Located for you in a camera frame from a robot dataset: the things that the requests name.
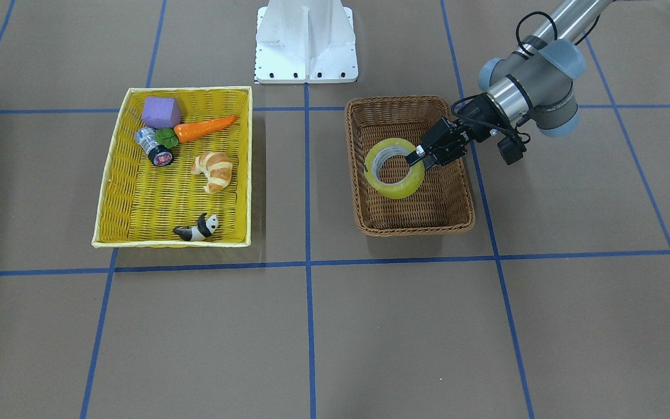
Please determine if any yellow wicker basket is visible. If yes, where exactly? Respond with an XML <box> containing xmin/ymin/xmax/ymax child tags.
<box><xmin>91</xmin><ymin>86</ymin><xmax>253</xmax><ymax>248</ymax></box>

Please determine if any toy panda figure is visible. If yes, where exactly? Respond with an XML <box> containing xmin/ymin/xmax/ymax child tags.
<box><xmin>172</xmin><ymin>213</ymin><xmax>220</xmax><ymax>242</ymax></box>

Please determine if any orange toy carrot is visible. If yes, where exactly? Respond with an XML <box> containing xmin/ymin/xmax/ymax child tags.
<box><xmin>155</xmin><ymin>116</ymin><xmax>238</xmax><ymax>148</ymax></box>

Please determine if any toy croissant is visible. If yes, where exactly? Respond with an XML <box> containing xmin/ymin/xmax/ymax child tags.
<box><xmin>190</xmin><ymin>151</ymin><xmax>233</xmax><ymax>194</ymax></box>

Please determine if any small dark can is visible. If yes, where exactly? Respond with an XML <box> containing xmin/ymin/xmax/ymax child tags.
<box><xmin>134</xmin><ymin>127</ymin><xmax>174</xmax><ymax>167</ymax></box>

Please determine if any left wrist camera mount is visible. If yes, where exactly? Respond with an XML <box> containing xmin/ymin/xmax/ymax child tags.
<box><xmin>497</xmin><ymin>135</ymin><xmax>527</xmax><ymax>165</ymax></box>

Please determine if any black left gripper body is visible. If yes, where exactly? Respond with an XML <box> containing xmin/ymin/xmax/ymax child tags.
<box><xmin>419</xmin><ymin>94</ymin><xmax>513</xmax><ymax>166</ymax></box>

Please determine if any brown wicker basket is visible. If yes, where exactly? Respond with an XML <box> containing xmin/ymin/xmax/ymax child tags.
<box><xmin>344</xmin><ymin>95</ymin><xmax>476</xmax><ymax>237</ymax></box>

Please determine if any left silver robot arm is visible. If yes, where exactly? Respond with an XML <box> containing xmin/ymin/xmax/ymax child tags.
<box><xmin>406</xmin><ymin>1</ymin><xmax>611</xmax><ymax>169</ymax></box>

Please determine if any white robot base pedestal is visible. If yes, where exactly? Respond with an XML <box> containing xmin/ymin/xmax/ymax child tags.
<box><xmin>254</xmin><ymin>1</ymin><xmax>359</xmax><ymax>84</ymax></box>

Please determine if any brown paper table mat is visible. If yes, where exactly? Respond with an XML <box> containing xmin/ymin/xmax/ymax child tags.
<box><xmin>0</xmin><ymin>1</ymin><xmax>670</xmax><ymax>418</ymax></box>

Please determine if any yellow tape roll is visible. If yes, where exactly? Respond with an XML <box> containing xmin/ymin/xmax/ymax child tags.
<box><xmin>363</xmin><ymin>137</ymin><xmax>425</xmax><ymax>200</ymax></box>

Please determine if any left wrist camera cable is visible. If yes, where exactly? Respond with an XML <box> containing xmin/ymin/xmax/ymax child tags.
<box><xmin>451</xmin><ymin>10</ymin><xmax>600</xmax><ymax>146</ymax></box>

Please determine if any purple foam cube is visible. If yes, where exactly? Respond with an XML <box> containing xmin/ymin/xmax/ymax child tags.
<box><xmin>141</xmin><ymin>96</ymin><xmax>181</xmax><ymax>129</ymax></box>

